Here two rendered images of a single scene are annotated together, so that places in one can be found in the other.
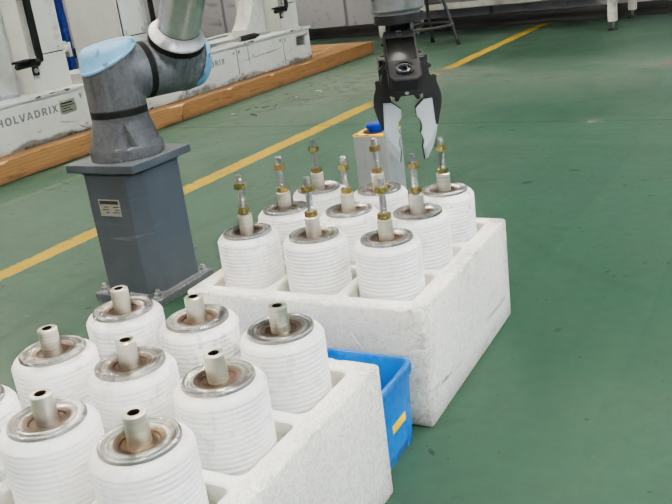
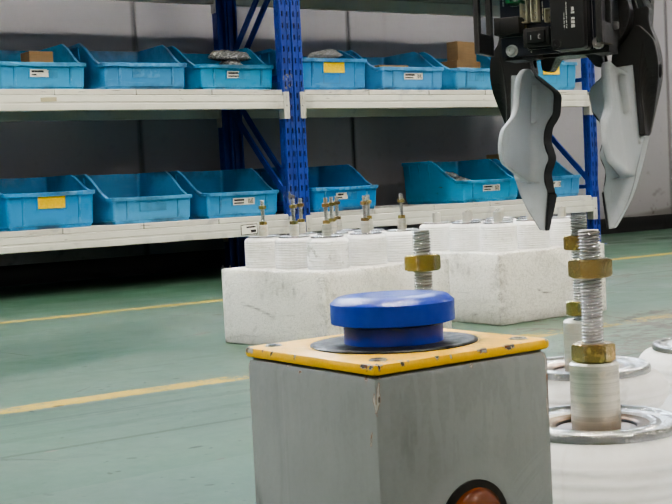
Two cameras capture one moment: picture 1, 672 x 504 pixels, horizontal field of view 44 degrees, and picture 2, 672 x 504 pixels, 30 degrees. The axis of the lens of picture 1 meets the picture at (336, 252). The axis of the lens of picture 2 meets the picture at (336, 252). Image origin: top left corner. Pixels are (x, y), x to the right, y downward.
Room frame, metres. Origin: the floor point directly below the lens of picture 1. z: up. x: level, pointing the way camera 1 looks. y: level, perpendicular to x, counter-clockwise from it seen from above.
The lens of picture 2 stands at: (1.95, 0.05, 0.37)
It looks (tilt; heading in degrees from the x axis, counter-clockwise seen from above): 3 degrees down; 205
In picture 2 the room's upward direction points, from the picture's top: 3 degrees counter-clockwise
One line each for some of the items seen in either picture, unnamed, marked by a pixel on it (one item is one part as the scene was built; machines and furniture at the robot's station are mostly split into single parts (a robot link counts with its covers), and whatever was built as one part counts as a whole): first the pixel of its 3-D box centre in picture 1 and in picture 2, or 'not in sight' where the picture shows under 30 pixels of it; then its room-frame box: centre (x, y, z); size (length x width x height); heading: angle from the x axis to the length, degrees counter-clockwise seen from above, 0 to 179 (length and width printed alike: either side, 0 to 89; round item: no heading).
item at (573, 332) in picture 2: (416, 204); (583, 347); (1.23, -0.13, 0.26); 0.02 x 0.02 x 0.03
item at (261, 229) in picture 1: (247, 232); not in sight; (1.24, 0.13, 0.25); 0.08 x 0.08 x 0.01
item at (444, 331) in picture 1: (360, 303); not in sight; (1.29, -0.03, 0.09); 0.39 x 0.39 x 0.18; 60
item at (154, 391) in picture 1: (147, 437); not in sight; (0.82, 0.23, 0.16); 0.10 x 0.10 x 0.18
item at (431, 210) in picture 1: (417, 212); (584, 369); (1.23, -0.13, 0.25); 0.08 x 0.08 x 0.01
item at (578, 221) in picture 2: (414, 178); (580, 277); (1.23, -0.13, 0.31); 0.01 x 0.01 x 0.08
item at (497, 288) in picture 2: not in sight; (501, 280); (-1.29, -0.97, 0.09); 0.39 x 0.39 x 0.18; 62
